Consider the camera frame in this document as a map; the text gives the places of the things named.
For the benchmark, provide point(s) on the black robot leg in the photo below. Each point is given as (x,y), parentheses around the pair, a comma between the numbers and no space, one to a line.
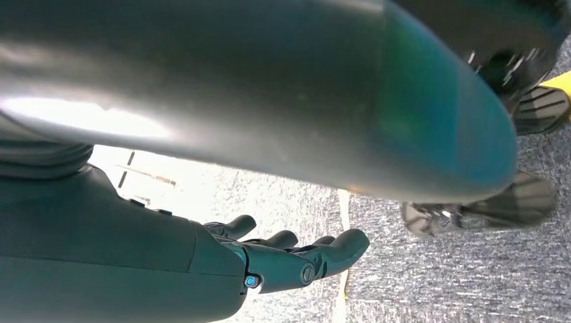
(513,35)

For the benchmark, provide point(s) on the black robot foot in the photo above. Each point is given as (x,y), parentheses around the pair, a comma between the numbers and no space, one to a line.
(513,200)
(542,109)

